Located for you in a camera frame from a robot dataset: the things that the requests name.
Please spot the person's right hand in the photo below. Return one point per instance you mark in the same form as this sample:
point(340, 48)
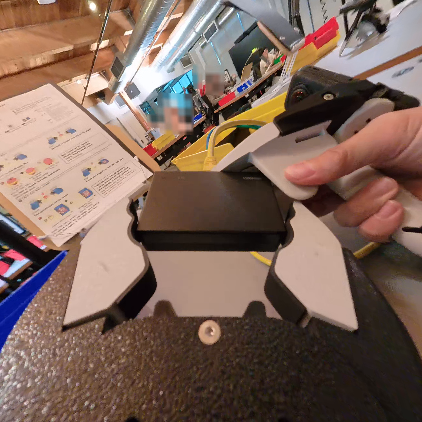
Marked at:
point(379, 148)

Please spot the red plastic bin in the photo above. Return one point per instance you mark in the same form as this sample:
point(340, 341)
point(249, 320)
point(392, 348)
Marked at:
point(323, 31)

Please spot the large yellow plastic bin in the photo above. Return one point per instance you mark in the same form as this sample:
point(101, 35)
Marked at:
point(194, 158)

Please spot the small yellow plastic bin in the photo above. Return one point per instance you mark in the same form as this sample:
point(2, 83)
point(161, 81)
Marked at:
point(313, 54)

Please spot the black monitor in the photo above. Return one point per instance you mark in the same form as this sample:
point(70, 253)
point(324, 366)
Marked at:
point(250, 49)

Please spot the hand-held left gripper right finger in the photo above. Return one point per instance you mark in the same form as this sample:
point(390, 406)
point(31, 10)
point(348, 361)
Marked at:
point(313, 273)

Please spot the black wall speaker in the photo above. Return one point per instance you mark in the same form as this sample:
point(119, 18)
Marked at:
point(132, 90)

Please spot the blue plastic bin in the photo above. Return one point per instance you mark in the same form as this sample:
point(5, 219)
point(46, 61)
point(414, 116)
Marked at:
point(19, 296)

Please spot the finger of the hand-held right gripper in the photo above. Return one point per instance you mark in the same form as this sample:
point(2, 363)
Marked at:
point(280, 155)
point(244, 151)

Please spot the printed instruction sheet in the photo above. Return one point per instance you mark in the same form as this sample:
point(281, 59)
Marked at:
point(49, 148)

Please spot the black bin divider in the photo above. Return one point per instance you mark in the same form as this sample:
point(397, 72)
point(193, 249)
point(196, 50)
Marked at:
point(242, 138)

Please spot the silver ventilation duct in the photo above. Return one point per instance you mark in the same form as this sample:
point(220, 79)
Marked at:
point(145, 33)

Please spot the black ethernet port block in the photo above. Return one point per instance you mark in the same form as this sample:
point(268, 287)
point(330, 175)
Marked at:
point(211, 204)

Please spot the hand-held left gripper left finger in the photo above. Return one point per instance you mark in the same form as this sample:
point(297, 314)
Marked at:
point(105, 270)

